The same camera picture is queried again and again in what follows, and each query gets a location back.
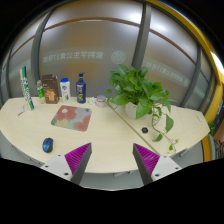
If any small green bottle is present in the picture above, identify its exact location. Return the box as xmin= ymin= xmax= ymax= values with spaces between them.
xmin=37 ymin=80 xmax=45 ymax=104

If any white blue-capped bottle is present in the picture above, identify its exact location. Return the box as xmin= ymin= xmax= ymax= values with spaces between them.
xmin=60 ymin=78 xmax=71 ymax=103

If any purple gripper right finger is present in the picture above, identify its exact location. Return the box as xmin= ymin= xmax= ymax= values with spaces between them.
xmin=133 ymin=143 xmax=181 ymax=185

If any small white jar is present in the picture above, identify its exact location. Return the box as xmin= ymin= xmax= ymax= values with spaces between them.
xmin=95 ymin=95 xmax=106 ymax=107

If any green potted plant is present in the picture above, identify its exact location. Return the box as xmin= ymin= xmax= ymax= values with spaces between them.
xmin=105 ymin=64 xmax=179 ymax=152

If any crumpled white wrapper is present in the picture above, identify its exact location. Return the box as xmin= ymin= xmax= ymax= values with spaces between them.
xmin=87 ymin=97 xmax=96 ymax=105

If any dark blue pump bottle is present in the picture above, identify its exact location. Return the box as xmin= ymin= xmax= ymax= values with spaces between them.
xmin=76 ymin=73 xmax=86 ymax=104

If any green white tall box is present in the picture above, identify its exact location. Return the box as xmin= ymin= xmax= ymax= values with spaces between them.
xmin=20 ymin=66 xmax=34 ymax=111

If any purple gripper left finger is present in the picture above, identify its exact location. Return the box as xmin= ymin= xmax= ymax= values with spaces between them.
xmin=41 ymin=143 xmax=92 ymax=185

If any blue black computer mouse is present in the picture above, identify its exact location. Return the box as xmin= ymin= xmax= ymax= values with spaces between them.
xmin=42 ymin=138 xmax=53 ymax=153

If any floral mouse pad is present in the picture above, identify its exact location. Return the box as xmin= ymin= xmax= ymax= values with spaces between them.
xmin=51 ymin=105 xmax=92 ymax=132

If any small black round object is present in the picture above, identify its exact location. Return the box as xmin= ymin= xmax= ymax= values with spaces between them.
xmin=141 ymin=127 xmax=148 ymax=134

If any white plant pot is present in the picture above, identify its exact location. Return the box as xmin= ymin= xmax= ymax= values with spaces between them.
xmin=125 ymin=102 xmax=144 ymax=120

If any small white card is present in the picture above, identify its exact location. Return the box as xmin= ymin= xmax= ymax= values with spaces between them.
xmin=17 ymin=105 xmax=25 ymax=116

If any brown carton box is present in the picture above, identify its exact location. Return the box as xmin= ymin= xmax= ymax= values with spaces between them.
xmin=42 ymin=74 xmax=59 ymax=104

